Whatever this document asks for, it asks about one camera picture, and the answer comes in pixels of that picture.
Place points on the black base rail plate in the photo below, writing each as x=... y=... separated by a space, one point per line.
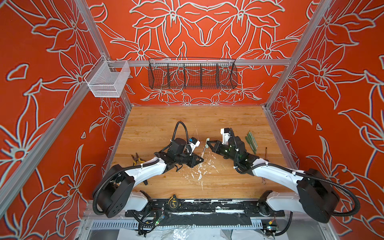
x=249 y=208

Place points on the yellow black tape measure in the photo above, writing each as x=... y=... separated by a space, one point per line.
x=174 y=203

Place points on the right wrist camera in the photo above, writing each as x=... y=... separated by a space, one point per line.
x=226 y=134

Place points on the small circuit board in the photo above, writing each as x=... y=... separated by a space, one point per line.
x=270 y=228

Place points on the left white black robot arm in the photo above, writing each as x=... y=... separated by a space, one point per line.
x=115 y=191

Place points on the yellow handled pliers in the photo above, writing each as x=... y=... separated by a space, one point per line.
x=137 y=160

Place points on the grey green pen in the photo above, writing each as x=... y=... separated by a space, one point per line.
x=203 y=152

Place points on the white wire basket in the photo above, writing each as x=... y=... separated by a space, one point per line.
x=103 y=82

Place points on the light green pen cap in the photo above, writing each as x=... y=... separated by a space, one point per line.
x=206 y=144

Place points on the white slotted cable duct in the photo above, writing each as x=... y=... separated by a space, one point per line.
x=133 y=225

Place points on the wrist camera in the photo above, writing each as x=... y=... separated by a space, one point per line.
x=192 y=144
x=226 y=134

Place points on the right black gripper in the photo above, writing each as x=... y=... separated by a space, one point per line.
x=217 y=146

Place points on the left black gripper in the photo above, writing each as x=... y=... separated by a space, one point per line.
x=193 y=161

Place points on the dark green pen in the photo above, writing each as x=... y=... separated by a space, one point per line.
x=250 y=143

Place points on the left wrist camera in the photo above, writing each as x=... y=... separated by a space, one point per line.
x=192 y=144

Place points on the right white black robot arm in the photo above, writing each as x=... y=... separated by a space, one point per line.
x=310 y=192

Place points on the black wire basket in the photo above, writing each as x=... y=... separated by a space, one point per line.
x=181 y=73

